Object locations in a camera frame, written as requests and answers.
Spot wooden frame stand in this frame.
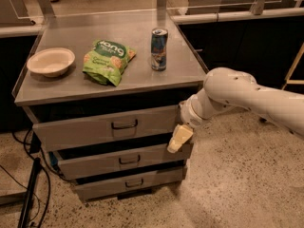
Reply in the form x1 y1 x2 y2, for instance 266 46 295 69
282 42 304 90

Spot white paper bowl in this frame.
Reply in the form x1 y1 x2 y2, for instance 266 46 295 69
27 47 75 78

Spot grey top drawer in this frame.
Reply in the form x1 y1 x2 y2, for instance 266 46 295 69
33 105 180 151

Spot grey bottom drawer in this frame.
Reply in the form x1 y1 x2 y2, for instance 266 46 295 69
74 165 186 201

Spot green chips bag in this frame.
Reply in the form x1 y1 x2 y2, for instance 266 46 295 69
83 40 136 86

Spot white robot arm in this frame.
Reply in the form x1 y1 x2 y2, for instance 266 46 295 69
167 67 304 153

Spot blue energy drink can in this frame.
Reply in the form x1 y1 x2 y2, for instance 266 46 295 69
151 28 168 71

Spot grey drawer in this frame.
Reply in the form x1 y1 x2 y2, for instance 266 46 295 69
33 105 180 151
74 165 186 201
54 143 193 180

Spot black metal floor bar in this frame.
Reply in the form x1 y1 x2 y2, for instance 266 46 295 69
17 158 41 228

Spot black floor cables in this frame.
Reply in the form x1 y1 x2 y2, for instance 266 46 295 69
0 128 69 228

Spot grey middle drawer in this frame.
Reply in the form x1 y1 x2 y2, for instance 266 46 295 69
54 143 193 180

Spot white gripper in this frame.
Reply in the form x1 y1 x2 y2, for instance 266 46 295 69
167 95 208 153

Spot grey metal drawer cabinet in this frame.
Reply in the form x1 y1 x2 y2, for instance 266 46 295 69
11 9 211 204

